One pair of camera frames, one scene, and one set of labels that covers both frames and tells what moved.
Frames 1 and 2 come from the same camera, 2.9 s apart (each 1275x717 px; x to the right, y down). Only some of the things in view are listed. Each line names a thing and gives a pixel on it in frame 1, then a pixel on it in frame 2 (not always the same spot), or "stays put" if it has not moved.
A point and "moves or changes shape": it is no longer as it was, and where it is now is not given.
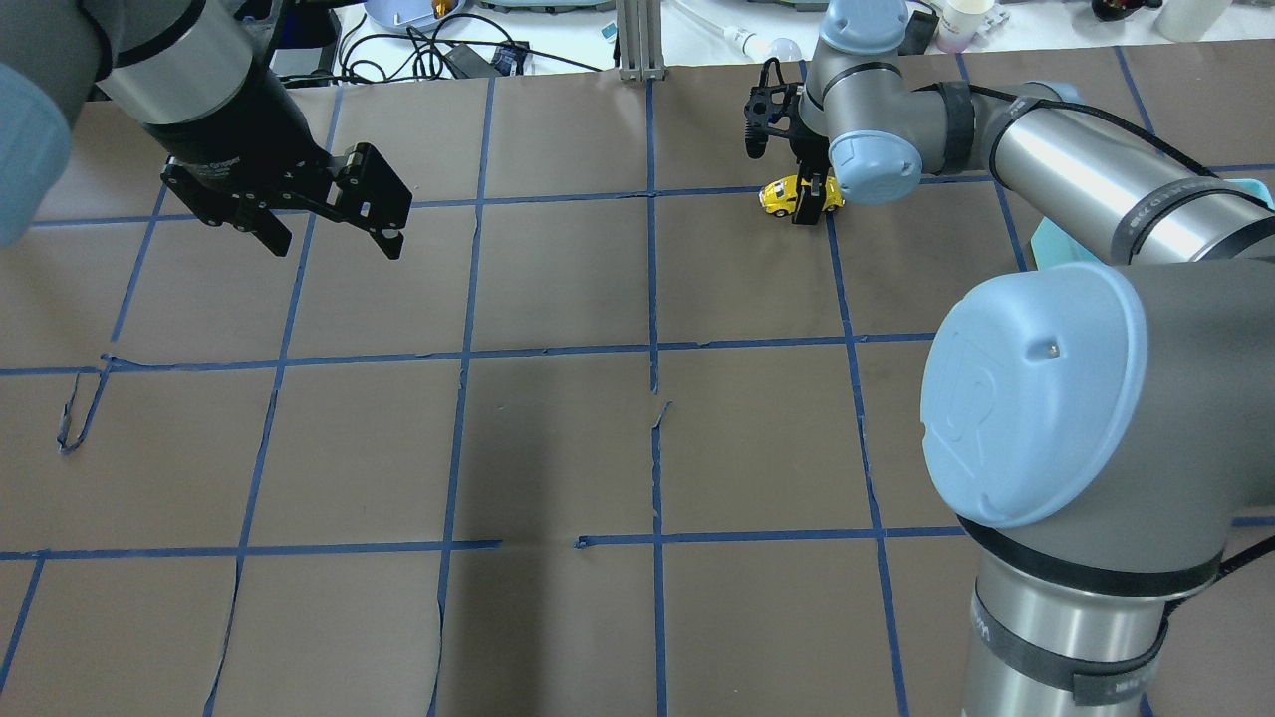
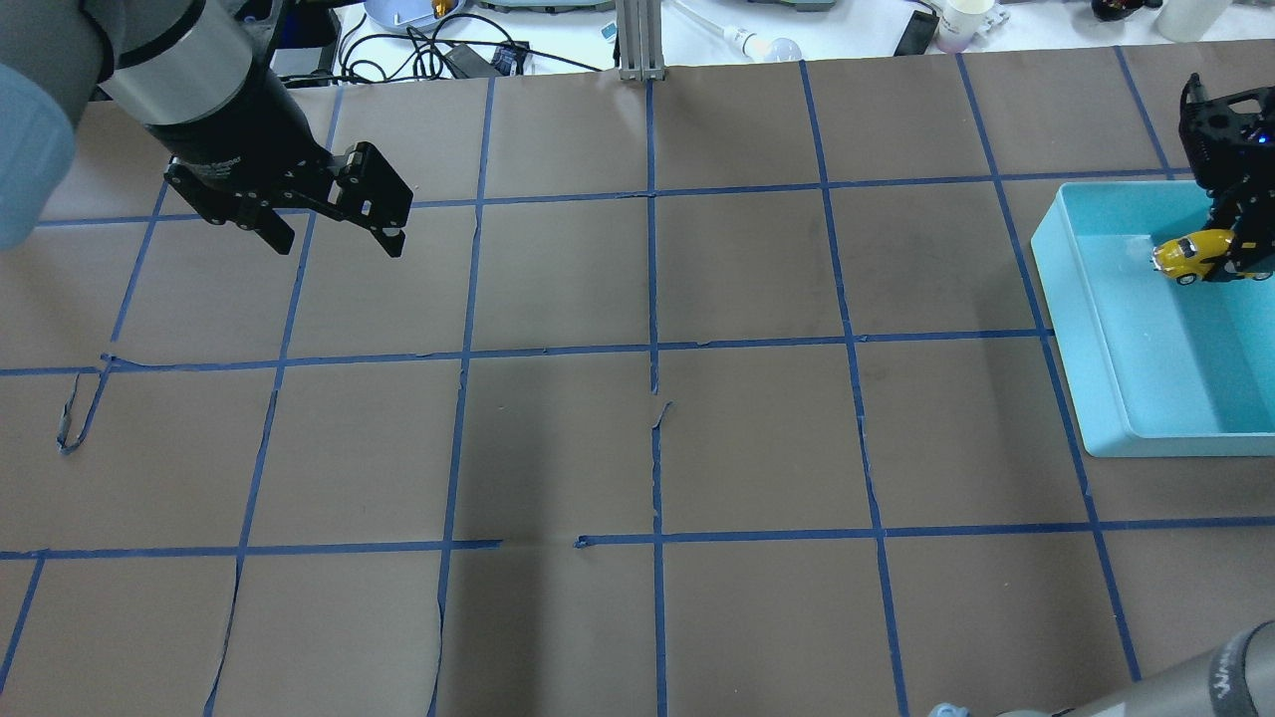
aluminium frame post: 639,40 stays put
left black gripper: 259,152 stays put
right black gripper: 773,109 to 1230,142
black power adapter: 464,62 stays put
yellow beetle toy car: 780,196 moves or changes shape
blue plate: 403,15 stays put
